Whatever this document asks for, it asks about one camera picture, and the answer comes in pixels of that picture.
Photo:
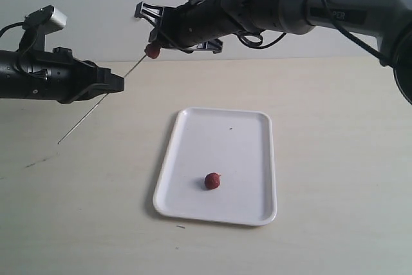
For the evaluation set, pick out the red meat ball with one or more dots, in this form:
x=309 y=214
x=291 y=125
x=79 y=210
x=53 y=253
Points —
x=212 y=181
x=152 y=50

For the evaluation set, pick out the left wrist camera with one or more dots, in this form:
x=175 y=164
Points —
x=49 y=18

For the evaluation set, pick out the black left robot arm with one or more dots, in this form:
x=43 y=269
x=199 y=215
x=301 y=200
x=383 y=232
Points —
x=11 y=80

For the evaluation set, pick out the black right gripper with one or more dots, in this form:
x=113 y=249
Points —
x=197 y=26

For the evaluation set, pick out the white rectangular plastic tray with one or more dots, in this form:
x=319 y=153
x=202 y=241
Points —
x=236 y=144

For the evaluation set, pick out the thin metal skewer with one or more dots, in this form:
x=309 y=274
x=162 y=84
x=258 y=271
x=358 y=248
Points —
x=95 y=106

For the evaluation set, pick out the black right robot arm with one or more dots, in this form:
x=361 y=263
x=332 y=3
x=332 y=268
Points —
x=380 y=27

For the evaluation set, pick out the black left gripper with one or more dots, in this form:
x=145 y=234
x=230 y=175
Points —
x=59 y=76

